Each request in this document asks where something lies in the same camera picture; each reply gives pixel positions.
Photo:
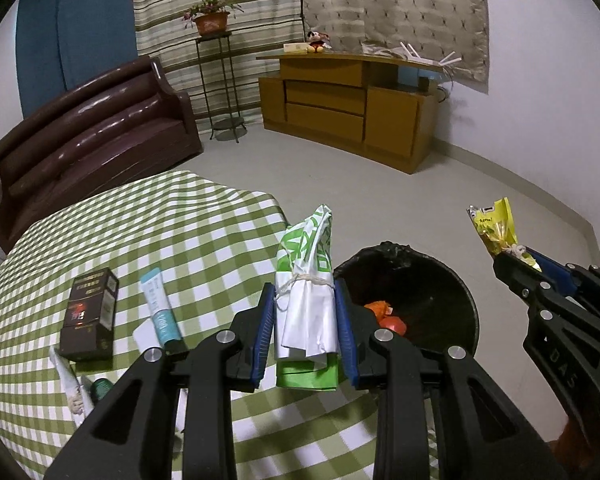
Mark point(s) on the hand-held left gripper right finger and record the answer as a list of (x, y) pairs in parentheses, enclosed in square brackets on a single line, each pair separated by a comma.
[(345, 340)]

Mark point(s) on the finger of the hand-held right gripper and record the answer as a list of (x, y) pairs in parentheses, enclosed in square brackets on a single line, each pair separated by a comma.
[(555, 270), (515, 272)]

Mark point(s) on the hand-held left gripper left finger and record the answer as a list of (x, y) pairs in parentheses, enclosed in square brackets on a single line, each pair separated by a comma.
[(262, 340)]

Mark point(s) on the yellow snack wrapper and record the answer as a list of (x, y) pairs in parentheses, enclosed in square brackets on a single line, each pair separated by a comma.
[(497, 230)]

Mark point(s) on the green white plastic bag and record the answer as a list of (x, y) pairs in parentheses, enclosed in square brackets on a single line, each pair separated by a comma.
[(305, 310)]

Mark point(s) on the black trash bin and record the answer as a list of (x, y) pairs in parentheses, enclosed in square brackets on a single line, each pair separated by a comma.
[(430, 300)]

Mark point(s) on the white teal toothpaste tube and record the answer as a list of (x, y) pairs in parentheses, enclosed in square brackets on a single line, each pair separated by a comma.
[(160, 310)]

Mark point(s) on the black carton box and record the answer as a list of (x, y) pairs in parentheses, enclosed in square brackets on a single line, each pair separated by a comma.
[(87, 315)]

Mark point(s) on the orange crumpled wrapper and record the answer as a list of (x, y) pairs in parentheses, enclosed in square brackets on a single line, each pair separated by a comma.
[(377, 308)]

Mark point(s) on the red crumpled wrapper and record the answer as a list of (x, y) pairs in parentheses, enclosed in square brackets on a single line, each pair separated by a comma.
[(394, 325)]

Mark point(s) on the green checked tablecloth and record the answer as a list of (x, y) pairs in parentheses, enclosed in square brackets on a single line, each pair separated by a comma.
[(180, 220)]

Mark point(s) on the white tied plastic wrapper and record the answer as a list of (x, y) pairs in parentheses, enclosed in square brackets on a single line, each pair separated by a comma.
[(67, 385)]

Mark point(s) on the light blue box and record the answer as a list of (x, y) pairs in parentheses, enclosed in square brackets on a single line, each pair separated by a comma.
[(412, 76)]

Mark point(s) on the white router with antennas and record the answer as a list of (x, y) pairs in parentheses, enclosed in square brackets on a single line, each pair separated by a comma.
[(430, 61)]

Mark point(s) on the wooden cabinet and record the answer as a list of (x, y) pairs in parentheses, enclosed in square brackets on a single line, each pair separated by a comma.
[(330, 110)]

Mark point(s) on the black metal plant stand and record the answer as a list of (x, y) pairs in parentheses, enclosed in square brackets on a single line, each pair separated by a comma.
[(220, 85)]

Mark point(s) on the clear plastic bag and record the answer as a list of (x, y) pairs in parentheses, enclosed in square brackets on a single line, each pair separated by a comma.
[(380, 51)]

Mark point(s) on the brown leather sofa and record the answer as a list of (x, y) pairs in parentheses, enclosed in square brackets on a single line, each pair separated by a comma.
[(95, 125)]

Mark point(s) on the white flat box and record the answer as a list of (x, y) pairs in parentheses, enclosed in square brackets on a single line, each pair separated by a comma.
[(296, 48)]

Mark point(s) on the beige patterned curtain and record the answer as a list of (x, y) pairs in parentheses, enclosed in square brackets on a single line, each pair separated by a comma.
[(395, 0)]

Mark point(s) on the mouse plush toy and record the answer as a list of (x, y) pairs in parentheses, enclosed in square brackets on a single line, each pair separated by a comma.
[(317, 42)]

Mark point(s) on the potted plant orange pot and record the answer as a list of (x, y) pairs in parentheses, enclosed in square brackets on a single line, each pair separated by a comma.
[(211, 22)]

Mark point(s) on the blue curtain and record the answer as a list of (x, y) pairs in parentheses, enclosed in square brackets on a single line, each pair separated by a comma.
[(80, 35)]

